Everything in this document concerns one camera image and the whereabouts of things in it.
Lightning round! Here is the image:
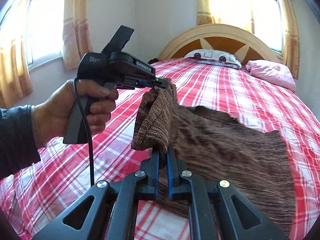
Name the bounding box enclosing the brown knitted sweater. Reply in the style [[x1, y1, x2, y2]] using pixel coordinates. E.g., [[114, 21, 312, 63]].
[[131, 84, 296, 234]]

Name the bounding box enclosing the person's left hand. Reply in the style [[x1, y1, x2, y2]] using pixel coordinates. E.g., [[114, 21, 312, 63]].
[[32, 80, 118, 149]]

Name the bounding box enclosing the black item beside bed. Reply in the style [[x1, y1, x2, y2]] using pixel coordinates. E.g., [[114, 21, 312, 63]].
[[148, 58, 158, 64]]

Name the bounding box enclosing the yellow side curtain near headboard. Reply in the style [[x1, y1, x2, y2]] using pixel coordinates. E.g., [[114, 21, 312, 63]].
[[61, 0, 93, 70]]

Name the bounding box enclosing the white grey patterned pillow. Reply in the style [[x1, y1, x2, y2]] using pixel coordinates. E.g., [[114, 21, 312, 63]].
[[184, 49, 242, 69]]

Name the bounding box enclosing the red white plaid bedsheet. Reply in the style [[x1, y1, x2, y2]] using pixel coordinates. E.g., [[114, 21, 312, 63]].
[[1, 59, 319, 239]]

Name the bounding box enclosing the cream brown wooden headboard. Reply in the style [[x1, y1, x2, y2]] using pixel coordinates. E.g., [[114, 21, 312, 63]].
[[158, 24, 279, 65]]

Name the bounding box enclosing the yellow side curtain near left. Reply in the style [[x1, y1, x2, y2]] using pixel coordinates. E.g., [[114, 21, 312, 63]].
[[1, 37, 33, 108]]

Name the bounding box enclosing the yellow curtain left of headboard window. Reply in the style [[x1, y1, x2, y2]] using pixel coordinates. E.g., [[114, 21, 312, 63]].
[[196, 0, 254, 34]]

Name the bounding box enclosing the yellow curtain of headboard window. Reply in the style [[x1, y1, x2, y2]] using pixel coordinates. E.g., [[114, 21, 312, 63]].
[[280, 0, 300, 79], [196, 0, 254, 34]]

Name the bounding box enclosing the dark left jacket sleeve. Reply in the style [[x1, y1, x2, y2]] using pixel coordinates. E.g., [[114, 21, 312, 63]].
[[1, 105, 43, 179]]

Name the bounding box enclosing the pink pillow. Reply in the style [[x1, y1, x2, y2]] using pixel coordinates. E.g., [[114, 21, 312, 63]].
[[245, 60, 297, 93]]

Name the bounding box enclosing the window behind headboard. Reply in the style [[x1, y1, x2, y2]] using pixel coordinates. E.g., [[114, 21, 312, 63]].
[[251, 0, 284, 54]]

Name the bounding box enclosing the yellow curtain right of headboard window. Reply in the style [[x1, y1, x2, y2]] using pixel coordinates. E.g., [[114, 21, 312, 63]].
[[280, 0, 300, 79]]

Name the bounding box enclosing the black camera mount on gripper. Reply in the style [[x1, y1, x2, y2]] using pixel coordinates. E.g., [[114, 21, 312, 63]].
[[101, 25, 135, 55]]

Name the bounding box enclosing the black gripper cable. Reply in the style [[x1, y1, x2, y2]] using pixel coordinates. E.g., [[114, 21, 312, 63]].
[[73, 78, 95, 186]]

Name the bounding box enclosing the side wall window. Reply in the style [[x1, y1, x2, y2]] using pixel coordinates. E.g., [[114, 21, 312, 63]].
[[1, 0, 64, 70]]

